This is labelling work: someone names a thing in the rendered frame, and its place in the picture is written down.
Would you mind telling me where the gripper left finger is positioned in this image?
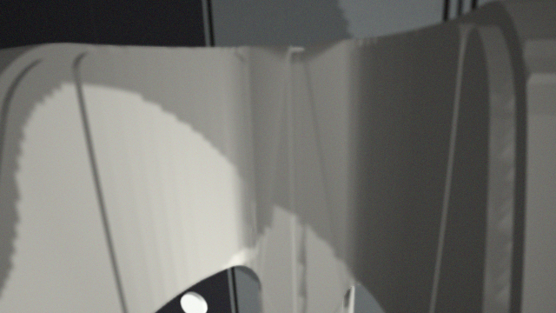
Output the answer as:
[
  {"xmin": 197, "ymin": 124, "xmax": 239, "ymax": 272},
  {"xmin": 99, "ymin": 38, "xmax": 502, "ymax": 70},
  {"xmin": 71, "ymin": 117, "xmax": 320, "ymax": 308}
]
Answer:
[{"xmin": 0, "ymin": 43, "xmax": 304, "ymax": 313}]

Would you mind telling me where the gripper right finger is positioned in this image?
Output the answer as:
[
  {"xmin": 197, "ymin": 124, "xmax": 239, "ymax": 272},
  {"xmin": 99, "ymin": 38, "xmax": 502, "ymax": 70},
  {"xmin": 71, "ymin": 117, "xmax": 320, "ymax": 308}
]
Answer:
[{"xmin": 297, "ymin": 0, "xmax": 556, "ymax": 313}]

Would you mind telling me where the black server rack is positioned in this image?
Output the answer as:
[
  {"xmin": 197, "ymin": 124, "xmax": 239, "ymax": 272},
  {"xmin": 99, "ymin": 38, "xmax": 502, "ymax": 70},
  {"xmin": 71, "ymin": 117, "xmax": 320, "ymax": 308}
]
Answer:
[{"xmin": 0, "ymin": 0, "xmax": 492, "ymax": 313}]

